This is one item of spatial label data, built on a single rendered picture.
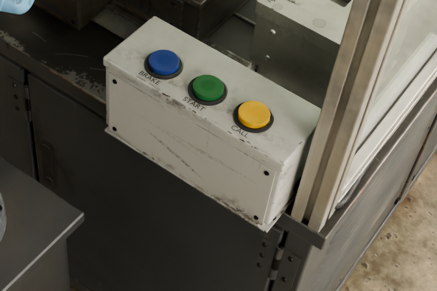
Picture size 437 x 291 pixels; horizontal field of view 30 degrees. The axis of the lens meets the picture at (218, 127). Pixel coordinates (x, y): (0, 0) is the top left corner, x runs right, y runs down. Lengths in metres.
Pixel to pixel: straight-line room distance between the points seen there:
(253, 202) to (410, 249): 1.05
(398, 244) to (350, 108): 1.17
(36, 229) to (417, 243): 1.21
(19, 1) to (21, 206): 0.27
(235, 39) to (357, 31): 0.49
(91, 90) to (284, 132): 0.35
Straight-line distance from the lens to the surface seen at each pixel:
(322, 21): 1.16
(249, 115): 1.00
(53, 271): 1.16
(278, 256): 1.22
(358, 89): 0.90
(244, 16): 1.36
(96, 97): 1.23
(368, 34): 0.86
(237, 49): 1.30
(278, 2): 1.17
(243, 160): 1.01
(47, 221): 1.09
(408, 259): 2.05
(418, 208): 2.15
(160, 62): 1.05
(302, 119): 1.02
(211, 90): 1.02
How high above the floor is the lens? 1.65
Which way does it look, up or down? 49 degrees down
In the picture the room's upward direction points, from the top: 9 degrees clockwise
